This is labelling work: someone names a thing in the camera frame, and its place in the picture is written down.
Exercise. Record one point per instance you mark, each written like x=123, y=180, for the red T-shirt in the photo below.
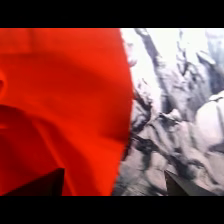
x=60, y=100

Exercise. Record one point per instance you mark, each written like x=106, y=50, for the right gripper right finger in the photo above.
x=181, y=188

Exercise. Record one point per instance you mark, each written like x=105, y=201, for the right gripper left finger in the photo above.
x=43, y=186

